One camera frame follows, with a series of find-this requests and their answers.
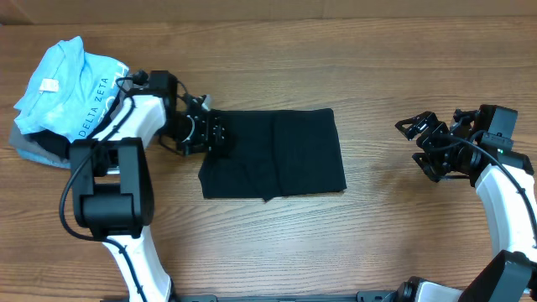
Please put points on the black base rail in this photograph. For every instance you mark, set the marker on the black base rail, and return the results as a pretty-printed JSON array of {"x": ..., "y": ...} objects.
[{"x": 361, "y": 296}]

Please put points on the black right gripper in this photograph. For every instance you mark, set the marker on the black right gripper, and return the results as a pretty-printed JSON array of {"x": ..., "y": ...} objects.
[{"x": 417, "y": 125}]

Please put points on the folded light blue shirt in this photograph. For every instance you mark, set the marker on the folded light blue shirt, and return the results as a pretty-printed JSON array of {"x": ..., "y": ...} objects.
[{"x": 70, "y": 91}]

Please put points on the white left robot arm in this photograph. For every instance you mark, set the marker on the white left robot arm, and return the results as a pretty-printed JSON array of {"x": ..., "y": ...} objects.
[{"x": 109, "y": 197}]

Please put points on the folded grey shirt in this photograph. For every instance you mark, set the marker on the folded grey shirt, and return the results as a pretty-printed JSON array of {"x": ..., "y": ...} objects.
[{"x": 30, "y": 150}]

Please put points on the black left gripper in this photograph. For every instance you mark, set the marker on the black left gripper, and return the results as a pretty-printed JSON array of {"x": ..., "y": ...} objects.
[{"x": 205, "y": 137}]

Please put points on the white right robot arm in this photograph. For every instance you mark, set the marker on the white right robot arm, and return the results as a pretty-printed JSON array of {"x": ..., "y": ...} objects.
[{"x": 478, "y": 146}]

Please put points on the black t-shirt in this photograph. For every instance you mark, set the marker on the black t-shirt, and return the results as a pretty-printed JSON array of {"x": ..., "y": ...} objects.
[{"x": 270, "y": 154}]

